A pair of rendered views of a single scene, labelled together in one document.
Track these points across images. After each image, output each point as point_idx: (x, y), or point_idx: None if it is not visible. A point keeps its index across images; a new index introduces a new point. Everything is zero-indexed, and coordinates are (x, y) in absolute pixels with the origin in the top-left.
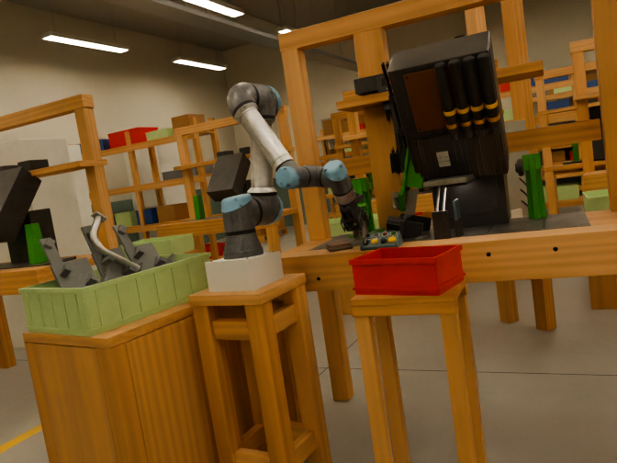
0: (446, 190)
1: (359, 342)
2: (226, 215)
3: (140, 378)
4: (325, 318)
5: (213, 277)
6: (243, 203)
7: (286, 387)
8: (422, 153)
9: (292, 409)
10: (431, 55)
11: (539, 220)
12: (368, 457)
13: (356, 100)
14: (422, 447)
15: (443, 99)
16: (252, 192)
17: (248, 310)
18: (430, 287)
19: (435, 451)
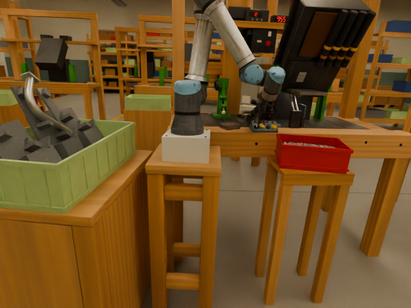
0: (281, 96)
1: (282, 201)
2: (183, 97)
3: (110, 244)
4: None
5: (169, 150)
6: (199, 88)
7: (178, 218)
8: (292, 71)
9: (180, 231)
10: (331, 2)
11: (323, 120)
12: (221, 254)
13: None
14: (247, 243)
15: (331, 37)
16: (194, 79)
17: (207, 179)
18: (341, 168)
19: (255, 245)
